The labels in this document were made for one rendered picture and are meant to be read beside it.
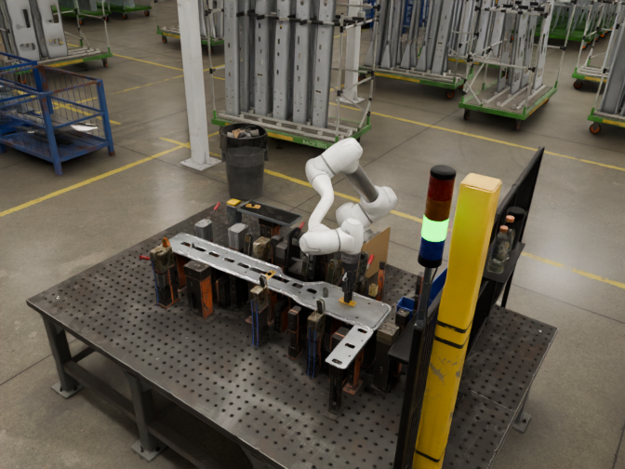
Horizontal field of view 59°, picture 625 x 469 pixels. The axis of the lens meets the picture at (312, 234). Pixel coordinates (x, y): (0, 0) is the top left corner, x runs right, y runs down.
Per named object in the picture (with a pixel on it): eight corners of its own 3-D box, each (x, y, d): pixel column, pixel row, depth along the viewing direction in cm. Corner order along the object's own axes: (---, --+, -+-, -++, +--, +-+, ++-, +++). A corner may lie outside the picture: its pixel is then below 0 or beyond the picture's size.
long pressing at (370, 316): (154, 248, 315) (154, 246, 314) (182, 232, 332) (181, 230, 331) (374, 333, 255) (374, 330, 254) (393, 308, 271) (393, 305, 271)
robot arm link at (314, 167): (305, 180, 285) (327, 165, 283) (296, 162, 298) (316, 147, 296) (318, 195, 293) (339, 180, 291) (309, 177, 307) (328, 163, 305)
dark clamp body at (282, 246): (271, 302, 321) (270, 247, 302) (284, 291, 331) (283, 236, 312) (286, 309, 316) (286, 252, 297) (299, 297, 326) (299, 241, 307)
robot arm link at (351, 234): (357, 242, 262) (331, 246, 259) (359, 213, 254) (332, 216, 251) (365, 253, 253) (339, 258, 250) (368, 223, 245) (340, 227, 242)
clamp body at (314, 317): (299, 373, 272) (300, 317, 254) (312, 359, 280) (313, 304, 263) (315, 381, 268) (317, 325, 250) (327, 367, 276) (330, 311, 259)
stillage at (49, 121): (-1, 153, 691) (-21, 75, 644) (57, 135, 749) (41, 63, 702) (59, 176, 634) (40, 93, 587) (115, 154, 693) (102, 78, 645)
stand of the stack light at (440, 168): (404, 338, 174) (426, 169, 145) (412, 326, 179) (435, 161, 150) (424, 346, 170) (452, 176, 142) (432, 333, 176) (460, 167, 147)
